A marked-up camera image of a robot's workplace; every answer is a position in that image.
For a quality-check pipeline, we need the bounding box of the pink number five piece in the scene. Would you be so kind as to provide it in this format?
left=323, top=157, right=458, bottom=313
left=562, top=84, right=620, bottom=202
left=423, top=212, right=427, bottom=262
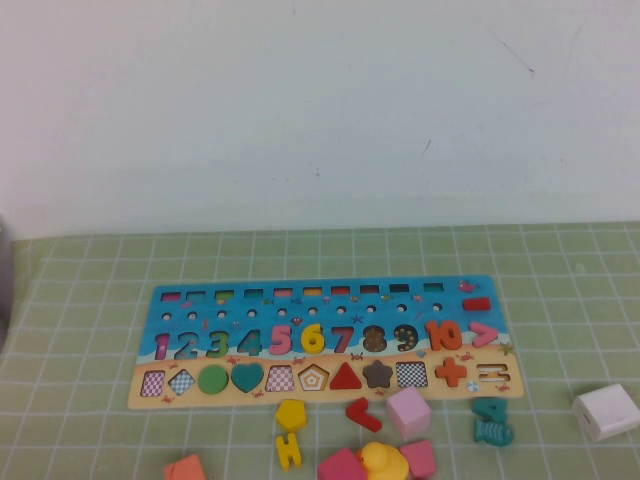
left=269, top=324, right=294, bottom=357

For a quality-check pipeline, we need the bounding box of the orange plus sign piece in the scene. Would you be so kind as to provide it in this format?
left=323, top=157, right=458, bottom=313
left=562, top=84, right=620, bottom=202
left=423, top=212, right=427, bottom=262
left=433, top=357, right=469, bottom=389

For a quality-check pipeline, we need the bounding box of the green circle piece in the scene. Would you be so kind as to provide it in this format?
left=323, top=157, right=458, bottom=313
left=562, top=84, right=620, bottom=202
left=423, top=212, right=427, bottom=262
left=197, top=364, right=230, bottom=396

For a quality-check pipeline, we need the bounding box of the magenta wooden block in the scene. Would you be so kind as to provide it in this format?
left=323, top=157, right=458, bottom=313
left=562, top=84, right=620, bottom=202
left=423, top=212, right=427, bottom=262
left=317, top=447, right=369, bottom=480

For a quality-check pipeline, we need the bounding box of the red triangle piece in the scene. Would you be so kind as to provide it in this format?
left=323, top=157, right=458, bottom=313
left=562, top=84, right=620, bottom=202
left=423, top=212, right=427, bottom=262
left=328, top=362, right=364, bottom=391

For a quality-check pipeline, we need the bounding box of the orange wooden block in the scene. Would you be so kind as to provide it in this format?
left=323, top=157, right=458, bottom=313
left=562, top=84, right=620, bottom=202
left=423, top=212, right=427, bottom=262
left=163, top=453, right=206, bottom=480

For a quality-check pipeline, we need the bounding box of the pink greater-than sign piece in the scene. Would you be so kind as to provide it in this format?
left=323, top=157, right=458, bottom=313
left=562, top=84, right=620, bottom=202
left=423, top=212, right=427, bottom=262
left=469, top=323, right=500, bottom=349

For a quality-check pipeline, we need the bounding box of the white box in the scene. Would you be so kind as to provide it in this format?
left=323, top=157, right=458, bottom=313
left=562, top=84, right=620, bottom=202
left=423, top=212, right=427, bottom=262
left=572, top=383, right=640, bottom=442

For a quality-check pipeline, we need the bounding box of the teal fish piece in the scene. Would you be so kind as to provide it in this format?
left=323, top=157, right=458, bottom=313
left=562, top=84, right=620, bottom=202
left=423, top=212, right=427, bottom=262
left=473, top=418, right=515, bottom=447

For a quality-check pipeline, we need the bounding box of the red number seven piece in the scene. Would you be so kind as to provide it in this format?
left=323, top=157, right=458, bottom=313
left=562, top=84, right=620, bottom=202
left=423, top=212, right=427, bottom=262
left=345, top=397, right=384, bottom=434

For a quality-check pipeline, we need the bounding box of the yellow pentagon piece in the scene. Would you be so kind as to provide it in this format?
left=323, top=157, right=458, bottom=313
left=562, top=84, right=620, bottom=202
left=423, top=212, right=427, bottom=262
left=273, top=398, right=307, bottom=434

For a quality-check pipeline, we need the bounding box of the blue number shape puzzle board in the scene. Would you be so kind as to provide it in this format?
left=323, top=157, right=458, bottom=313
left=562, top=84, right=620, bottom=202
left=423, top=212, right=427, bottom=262
left=125, top=274, right=525, bottom=412

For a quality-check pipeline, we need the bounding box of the teal heart piece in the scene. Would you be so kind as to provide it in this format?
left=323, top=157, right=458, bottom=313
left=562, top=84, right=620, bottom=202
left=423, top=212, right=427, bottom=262
left=230, top=363, right=265, bottom=395

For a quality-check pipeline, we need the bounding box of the yellow rubber duck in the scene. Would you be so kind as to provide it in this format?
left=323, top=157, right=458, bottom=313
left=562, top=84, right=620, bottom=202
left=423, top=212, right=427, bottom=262
left=355, top=440, right=411, bottom=480

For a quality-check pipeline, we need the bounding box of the orange number ten piece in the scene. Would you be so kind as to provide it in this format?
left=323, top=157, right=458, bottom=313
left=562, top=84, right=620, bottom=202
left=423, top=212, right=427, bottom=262
left=425, top=319, right=464, bottom=351

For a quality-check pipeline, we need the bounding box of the light pink wooden cube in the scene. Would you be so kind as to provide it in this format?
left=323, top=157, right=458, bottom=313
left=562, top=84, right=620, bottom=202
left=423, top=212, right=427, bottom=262
left=384, top=385, right=433, bottom=441

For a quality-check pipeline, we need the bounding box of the green checked tablecloth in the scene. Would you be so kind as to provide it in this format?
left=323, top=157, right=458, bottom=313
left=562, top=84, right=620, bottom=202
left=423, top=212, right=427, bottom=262
left=0, top=221, right=640, bottom=480

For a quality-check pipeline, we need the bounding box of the teal number four piece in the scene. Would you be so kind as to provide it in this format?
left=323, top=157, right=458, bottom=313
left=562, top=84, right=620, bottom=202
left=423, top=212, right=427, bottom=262
left=472, top=397, right=510, bottom=424

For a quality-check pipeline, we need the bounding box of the brown star piece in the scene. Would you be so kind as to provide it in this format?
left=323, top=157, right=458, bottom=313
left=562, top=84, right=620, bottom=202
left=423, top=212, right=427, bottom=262
left=362, top=359, right=394, bottom=390

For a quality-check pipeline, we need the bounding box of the yellow number six piece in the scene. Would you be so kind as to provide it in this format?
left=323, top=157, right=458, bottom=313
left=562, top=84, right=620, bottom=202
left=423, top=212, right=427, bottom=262
left=301, top=323, right=326, bottom=355

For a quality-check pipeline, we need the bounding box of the yellow letter H piece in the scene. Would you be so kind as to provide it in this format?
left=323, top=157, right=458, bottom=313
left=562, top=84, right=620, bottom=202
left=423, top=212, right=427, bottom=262
left=274, top=432, right=304, bottom=470

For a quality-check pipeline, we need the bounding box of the pink wooden block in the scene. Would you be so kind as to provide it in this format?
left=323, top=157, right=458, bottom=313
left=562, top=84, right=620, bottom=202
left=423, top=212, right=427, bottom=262
left=399, top=439, right=438, bottom=480

